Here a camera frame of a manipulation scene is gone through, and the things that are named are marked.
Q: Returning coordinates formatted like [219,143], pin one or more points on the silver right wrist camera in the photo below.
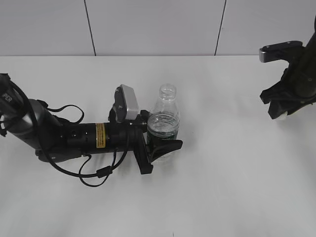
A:
[287,51]

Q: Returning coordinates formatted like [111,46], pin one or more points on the clear plastic water bottle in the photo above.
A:
[164,119]

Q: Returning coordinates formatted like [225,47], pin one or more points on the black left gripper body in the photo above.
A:
[129,136]

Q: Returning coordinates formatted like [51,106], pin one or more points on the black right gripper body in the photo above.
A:
[295,85]

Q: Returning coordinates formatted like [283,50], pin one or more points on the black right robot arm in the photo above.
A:
[307,59]

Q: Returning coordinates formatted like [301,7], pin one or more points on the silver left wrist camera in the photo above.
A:
[125,105]

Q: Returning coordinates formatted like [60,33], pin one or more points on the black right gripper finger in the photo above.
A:
[297,106]
[278,109]

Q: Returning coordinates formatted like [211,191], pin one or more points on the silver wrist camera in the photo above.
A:
[287,51]
[125,105]

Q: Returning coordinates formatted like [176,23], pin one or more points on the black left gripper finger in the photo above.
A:
[144,115]
[159,148]

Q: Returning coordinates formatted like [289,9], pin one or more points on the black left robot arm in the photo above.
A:
[56,139]

